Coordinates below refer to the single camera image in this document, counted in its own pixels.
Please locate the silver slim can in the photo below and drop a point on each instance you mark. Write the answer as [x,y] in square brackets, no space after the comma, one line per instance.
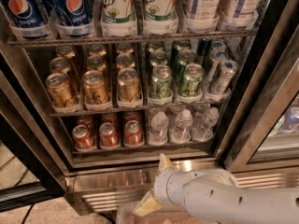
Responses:
[214,59]
[226,72]

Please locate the second row left green can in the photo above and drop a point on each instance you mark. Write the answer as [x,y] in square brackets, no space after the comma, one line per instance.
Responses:
[158,57]

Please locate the right blue pepsi bottle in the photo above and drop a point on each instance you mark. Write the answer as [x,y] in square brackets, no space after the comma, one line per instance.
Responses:
[74,14]

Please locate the second row right gold can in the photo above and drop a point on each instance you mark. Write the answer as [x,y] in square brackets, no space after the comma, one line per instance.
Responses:
[125,60]

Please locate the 7up bottle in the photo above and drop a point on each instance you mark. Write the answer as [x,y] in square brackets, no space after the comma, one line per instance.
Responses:
[118,18]
[159,17]

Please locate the right white labelled bottle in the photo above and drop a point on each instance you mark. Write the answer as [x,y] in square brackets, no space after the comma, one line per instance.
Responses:
[237,14]

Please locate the left clear water bottle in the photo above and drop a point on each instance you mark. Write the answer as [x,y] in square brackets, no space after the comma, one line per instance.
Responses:
[158,129]

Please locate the front right gold can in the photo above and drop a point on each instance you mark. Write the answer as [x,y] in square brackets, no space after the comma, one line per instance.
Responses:
[129,86]

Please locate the front right green can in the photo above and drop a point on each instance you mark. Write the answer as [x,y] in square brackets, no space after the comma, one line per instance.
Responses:
[191,80]

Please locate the second row green can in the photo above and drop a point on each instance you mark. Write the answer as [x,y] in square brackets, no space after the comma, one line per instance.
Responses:
[158,57]
[184,57]

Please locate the front middle gold can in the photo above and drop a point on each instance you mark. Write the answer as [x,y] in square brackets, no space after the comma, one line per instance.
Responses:
[95,87]

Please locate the red coke can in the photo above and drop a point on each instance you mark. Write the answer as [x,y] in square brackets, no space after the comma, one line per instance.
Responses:
[109,137]
[84,139]
[131,115]
[133,136]

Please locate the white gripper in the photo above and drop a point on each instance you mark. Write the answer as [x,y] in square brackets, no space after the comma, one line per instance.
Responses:
[162,184]

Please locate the stainless steel fridge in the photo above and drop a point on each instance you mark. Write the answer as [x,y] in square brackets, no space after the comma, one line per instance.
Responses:
[100,181]

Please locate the left blue pepsi bottle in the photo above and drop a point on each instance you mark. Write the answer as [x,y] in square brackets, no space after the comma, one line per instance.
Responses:
[27,14]

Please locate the right clear water bottle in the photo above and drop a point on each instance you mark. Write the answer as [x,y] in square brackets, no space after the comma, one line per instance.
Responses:
[204,129]

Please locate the middle clear water bottle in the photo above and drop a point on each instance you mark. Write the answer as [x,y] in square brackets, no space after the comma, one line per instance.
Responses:
[180,133]

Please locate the second row right green can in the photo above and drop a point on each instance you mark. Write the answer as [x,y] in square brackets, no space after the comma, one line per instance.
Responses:
[184,57]

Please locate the blue pepsi bottle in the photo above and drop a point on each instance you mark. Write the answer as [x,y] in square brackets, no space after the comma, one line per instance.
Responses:
[27,14]
[74,14]

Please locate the blue can behind glass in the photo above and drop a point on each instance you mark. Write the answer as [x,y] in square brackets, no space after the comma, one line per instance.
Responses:
[291,121]

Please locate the front silver slim can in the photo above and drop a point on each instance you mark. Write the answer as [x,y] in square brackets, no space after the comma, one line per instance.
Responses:
[226,72]

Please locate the front left gold can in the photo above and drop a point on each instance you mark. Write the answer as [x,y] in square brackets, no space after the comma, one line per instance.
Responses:
[61,91]

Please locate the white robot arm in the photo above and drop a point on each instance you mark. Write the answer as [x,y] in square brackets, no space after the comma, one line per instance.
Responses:
[214,195]

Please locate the right 7up bottle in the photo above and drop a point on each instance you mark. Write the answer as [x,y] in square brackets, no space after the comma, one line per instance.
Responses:
[159,17]

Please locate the second row middle gold can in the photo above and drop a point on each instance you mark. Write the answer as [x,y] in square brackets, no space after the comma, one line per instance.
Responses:
[97,62]

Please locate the left white labelled bottle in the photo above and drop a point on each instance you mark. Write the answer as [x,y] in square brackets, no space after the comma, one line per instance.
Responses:
[201,15]

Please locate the clear plastic bin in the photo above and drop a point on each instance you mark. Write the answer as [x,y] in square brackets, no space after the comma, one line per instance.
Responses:
[167,215]

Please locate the left 7up bottle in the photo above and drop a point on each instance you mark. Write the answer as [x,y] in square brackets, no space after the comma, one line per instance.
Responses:
[118,18]

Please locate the front left green can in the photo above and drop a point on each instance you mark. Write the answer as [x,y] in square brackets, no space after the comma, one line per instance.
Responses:
[160,82]

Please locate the second row left gold can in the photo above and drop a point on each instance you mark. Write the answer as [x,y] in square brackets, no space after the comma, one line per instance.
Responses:
[61,65]

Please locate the second row gold can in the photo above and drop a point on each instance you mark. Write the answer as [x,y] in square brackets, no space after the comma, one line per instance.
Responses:
[97,62]
[61,65]
[125,60]

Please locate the white labelled bottle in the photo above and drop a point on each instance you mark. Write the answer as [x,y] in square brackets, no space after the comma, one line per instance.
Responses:
[237,14]
[201,15]

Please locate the clear water bottle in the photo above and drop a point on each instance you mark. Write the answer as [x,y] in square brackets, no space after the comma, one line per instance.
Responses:
[204,129]
[180,133]
[158,129]

